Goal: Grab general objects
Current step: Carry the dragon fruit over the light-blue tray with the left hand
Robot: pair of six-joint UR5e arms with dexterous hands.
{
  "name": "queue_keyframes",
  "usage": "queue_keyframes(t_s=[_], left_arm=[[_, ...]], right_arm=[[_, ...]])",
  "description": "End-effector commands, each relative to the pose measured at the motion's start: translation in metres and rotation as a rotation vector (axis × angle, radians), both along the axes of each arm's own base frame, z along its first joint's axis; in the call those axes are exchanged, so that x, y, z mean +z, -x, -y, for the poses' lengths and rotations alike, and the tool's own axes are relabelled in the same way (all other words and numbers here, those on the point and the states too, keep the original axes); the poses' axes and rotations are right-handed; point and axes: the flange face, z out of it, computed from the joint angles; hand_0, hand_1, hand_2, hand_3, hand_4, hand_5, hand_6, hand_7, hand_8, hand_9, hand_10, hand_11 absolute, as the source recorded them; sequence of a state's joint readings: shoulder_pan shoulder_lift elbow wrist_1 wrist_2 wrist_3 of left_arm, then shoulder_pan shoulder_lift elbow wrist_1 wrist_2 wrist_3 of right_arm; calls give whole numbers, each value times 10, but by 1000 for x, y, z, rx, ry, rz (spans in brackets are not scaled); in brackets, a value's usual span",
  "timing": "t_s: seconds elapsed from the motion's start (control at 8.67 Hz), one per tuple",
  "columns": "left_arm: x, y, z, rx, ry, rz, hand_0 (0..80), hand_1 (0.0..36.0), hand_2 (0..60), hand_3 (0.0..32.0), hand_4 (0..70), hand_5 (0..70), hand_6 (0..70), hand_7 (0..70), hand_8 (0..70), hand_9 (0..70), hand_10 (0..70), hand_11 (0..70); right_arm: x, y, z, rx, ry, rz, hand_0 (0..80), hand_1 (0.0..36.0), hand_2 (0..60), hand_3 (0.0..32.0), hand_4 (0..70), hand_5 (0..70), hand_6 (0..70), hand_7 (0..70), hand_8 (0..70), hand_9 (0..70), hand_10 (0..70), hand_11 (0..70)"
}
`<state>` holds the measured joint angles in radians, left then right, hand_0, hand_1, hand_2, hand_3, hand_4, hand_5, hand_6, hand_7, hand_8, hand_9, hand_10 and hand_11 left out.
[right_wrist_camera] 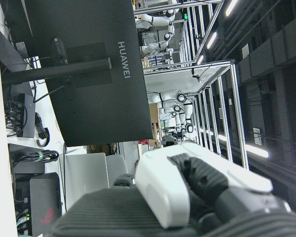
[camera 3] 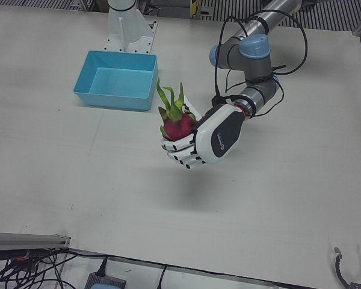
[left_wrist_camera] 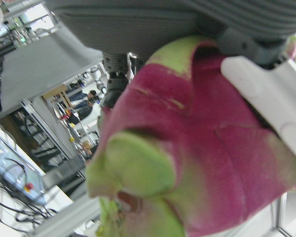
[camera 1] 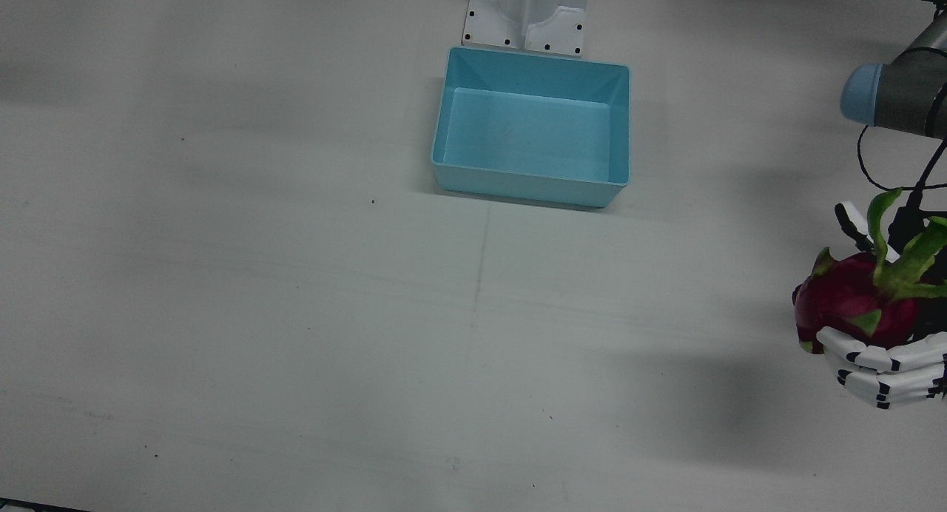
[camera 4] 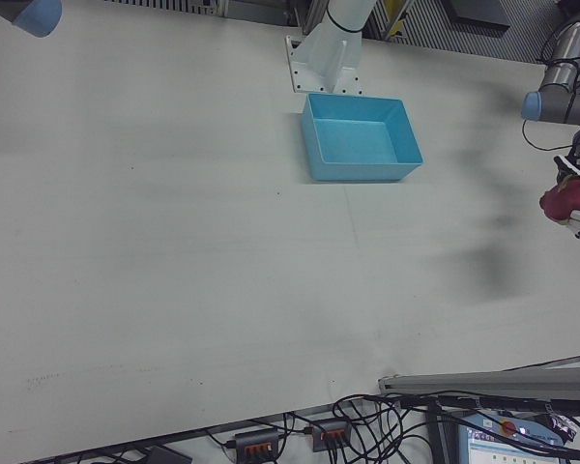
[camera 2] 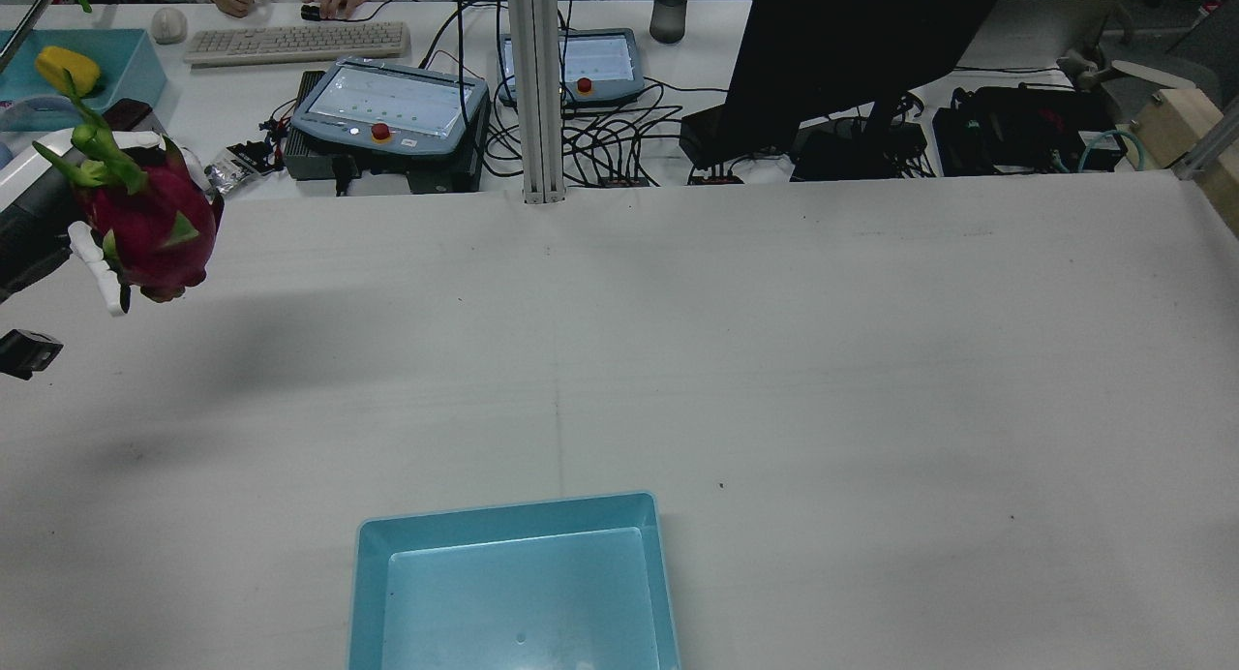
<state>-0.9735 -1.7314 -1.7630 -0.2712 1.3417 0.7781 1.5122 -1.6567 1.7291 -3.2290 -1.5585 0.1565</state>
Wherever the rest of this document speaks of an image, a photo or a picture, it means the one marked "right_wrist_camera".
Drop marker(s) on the white humanoid robot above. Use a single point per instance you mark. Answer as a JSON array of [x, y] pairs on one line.
[[170, 97], [160, 21]]

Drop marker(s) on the black gaming computer red logo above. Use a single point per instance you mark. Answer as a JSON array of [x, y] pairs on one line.
[[44, 197]]

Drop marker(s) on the aluminium frame cage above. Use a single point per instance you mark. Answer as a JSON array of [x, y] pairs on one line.
[[233, 98]]

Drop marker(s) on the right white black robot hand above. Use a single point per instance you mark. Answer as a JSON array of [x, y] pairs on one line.
[[162, 192]]

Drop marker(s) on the long ceiling light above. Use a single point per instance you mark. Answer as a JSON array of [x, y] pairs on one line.
[[200, 59], [212, 40], [232, 7], [256, 150]]

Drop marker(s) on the silver laptop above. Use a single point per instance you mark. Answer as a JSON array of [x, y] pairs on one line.
[[86, 172]]

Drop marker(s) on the brown cardboard box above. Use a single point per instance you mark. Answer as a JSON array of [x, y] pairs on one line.
[[154, 116]]

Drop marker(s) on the black Huawei monitor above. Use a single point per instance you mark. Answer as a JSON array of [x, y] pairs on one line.
[[93, 106]]

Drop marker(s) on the dark grey docking box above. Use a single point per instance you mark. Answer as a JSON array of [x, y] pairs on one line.
[[27, 116]]

